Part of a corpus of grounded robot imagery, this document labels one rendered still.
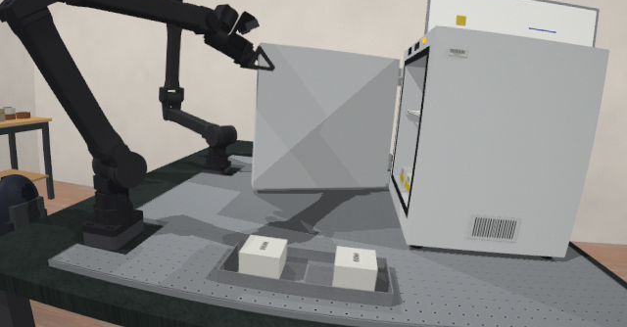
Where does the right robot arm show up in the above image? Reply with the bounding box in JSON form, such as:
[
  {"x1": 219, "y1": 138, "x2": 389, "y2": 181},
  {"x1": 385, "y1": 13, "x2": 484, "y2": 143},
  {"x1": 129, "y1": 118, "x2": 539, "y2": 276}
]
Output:
[{"x1": 0, "y1": 0, "x2": 260, "y2": 237}]

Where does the beige cardboard box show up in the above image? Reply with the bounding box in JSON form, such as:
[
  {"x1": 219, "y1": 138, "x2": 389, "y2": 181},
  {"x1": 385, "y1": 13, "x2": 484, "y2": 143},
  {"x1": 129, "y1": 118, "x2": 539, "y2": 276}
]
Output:
[{"x1": 405, "y1": 172, "x2": 412, "y2": 196}]

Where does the white cardboard cryo box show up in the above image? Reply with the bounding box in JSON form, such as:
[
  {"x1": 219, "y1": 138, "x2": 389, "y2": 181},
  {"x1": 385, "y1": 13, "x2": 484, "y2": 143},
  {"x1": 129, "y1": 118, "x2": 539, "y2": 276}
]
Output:
[{"x1": 332, "y1": 246, "x2": 377, "y2": 291}]

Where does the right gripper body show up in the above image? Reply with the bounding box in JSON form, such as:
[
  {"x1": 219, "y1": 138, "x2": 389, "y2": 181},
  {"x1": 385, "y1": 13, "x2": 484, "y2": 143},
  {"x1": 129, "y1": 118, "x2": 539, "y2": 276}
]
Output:
[{"x1": 220, "y1": 34, "x2": 256, "y2": 67}]

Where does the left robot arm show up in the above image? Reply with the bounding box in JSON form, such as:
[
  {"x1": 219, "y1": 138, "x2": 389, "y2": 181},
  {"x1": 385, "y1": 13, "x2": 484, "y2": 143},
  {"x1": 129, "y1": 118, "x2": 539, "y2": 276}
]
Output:
[{"x1": 159, "y1": 23, "x2": 237, "y2": 171}]

